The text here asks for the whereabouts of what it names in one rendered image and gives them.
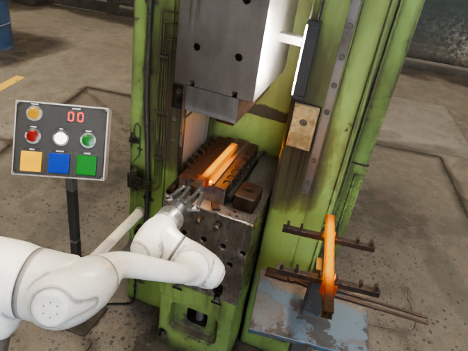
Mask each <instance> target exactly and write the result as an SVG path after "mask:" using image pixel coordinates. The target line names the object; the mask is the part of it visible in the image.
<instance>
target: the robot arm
mask: <svg viewBox="0 0 468 351"><path fill-rule="evenodd" d="M191 184H192V183H191ZM191 184H190V185H191ZM190 185H187V187H186V186H184V185H183V186H182V187H180V188H179V189H177V190H176V191H174V192H173V193H172V194H169V195H167V196H166V201H165V202H166V203H169V204H168V205H166V206H164V207H162V208H161V209H160V210H159V212H158V213H157V214H155V216H154V217H152V218H150V219H149V220H148V221H146V222H145V223H144V224H143V225H142V227H141V228H140V229H139V230H138V232H137V233H136V235H135V237H134V239H133V241H132V243H131V246H130V251H131V252H127V251H113V252H109V253H101V254H92V255H88V256H84V257H81V258H80V256H78V255H74V254H70V253H63V252H60V251H55V250H52V249H47V248H44V247H39V246H37V245H35V244H32V243H30V242H25V241H22V240H16V239H13V238H9V237H2V236H0V351H8V348H9V343H10V336H11V335H12V334H13V333H14V332H15V331H16V329H17V328H18V327H19V325H20V323H21V321H22V320H25V321H29V322H32V323H34V324H35V325H37V326H38V327H40V328H43V329H47V330H53V331H58V330H64V329H69V328H71V327H75V326H77V325H80V324H81V323H83V322H85V321H87V320H88V319H89V318H91V317H93V316H94V315H95V314H96V313H97V312H99V311H100V310H101V309H102V308H103V307H105V306H106V305H107V303H108V302H109V300H110V299H111V297H112V296H113V295H114V293H115V292H116V290H117V288H118V286H119V283H120V281H121V280H122V279H124V278H130V279H143V280H149V281H160V282H166V283H179V284H185V285H188V286H198V287H200V288H205V289H213V288H216V287H217V286H219V284H220V283H221V282H222V280H223V278H224V275H225V267H224V264H223V263H222V262H221V261H220V259H219V258H218V257H217V256H216V255H215V254H213V253H212V252H211V251H210V250H208V249H206V248H205V247H204V246H202V245H201V244H199V243H198V242H195V241H193V240H191V239H189V238H188V237H185V236H184V235H183V234H182V233H181V232H180V231H179V229H180V228H181V227H182V225H183V221H184V220H185V218H186V217H187V215H188V214H189V213H191V212H192V211H196V213H199V212H200V206H201V203H202V201H203V197H204V192H203V188H204V187H205V180H204V181H203V182H202V183H201V184H200V185H199V186H198V188H196V191H195V192H194V193H193V194H192V195H191V196H190V197H189V198H187V197H188V195H189V193H191V192H192V187H191V186H190ZM177 197H179V198H177ZM186 198H187V199H186ZM196 199H198V200H197V202H196V205H195V206H194V207H192V203H193V202H194V201H195V200H196Z"/></svg>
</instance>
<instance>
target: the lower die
mask: <svg viewBox="0 0 468 351"><path fill-rule="evenodd" d="M239 140H240V141H244V142H246V143H245V144H244V145H243V146H242V147H241V149H240V150H239V151H238V152H237V154H236V155H235V156H234V157H233V159H232V160H231V161H230V162H229V163H228V164H227V166H226V167H225V168H224V170H223V171H222V172H221V173H220V174H219V175H218V176H217V178H216V179H215V180H214V182H213V183H212V186H210V185H208V187H205V188H204V189H203V192H204V197H203V198H204V199H206V200H209V201H212V202H219V204H221V205H224V203H225V202H226V201H227V199H226V195H227V193H229V190H230V187H231V184H230V183H229V182H227V181H226V182H225V183H223V181H224V180H230V181H231V182H232V187H233V185H234V181H235V179H234V177H233V176H229V177H228V178H227V176H228V175H230V174H231V175H234V176H235V177H236V181H237V178H238V172H237V171H234V172H232V173H231V171H232V170H233V169H236V170H238V171H239V172H240V175H241V174H242V167H241V166H237V167H236V168H235V166H236V165H238V164H240V165H242V166H243V168H244V170H245V166H246V164H245V162H240V163H239V161H240V160H244V161H246V162H247V165H248V164H249V158H248V157H244V159H242V157H243V156H244V155H246V152H247V151H251V152H252V153H253V158H256V157H257V153H258V145H256V144H252V143H249V141H247V140H244V139H240V138H238V139H233V138H230V137H227V138H223V137H221V136H218V137H217V142H215V140H214V141H213V142H212V147H211V144H210V145H209V146H208V148H209V150H208V151H207V148H206V149H205V150H204V152H205V154H204V155H203V153H201V154H200V157H201V158H200V160H198V158H197V159H196V163H195V164H194V162H193V163H192V164H191V169H189V167H188V168H187V169H186V170H185V171H184V172H183V173H182V174H181V175H180V176H179V181H178V189H179V188H180V187H182V186H183V185H184V186H186V187H187V185H190V184H191V183H193V182H194V181H195V179H196V178H197V175H202V174H203V173H204V172H205V171H206V170H207V169H208V167H209V166H210V165H211V164H212V163H213V162H214V161H215V160H216V159H217V158H218V156H220V154H222V153H223V152H224V151H225V149H227V147H228V146H229V145H230V144H231V143H237V142H238V141H239ZM247 156H249V157H250V159H252V154H251V153H247ZM250 162H251V161H250Z"/></svg>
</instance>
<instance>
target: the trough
mask: <svg viewBox="0 0 468 351"><path fill-rule="evenodd" d="M245 143H246V142H244V141H240V140H239V141H238V142H237V143H236V144H238V145H237V150H236V151H235V152H234V153H233V154H232V155H231V156H230V157H229V158H228V160H227V161H226V162H225V163H224V165H223V166H222V167H221V168H220V169H219V170H218V172H216V173H215V174H214V176H213V177H212V178H211V179H210V180H211V181H212V182H214V180H215V179H216V178H217V176H218V175H219V174H220V173H221V172H222V171H223V170H224V168H225V167H226V166H227V164H228V163H229V162H230V161H231V160H232V159H233V157H234V156H235V155H236V154H237V152H238V151H239V150H240V149H241V147H242V146H243V145H244V144H245ZM209 185H210V186H212V183H209Z"/></svg>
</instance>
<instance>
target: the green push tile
mask: <svg viewBox="0 0 468 351"><path fill-rule="evenodd" d="M97 159H98V157H97V156H88V155H77V161H76V171H75V174H76V175H85V176H96V170H97Z"/></svg>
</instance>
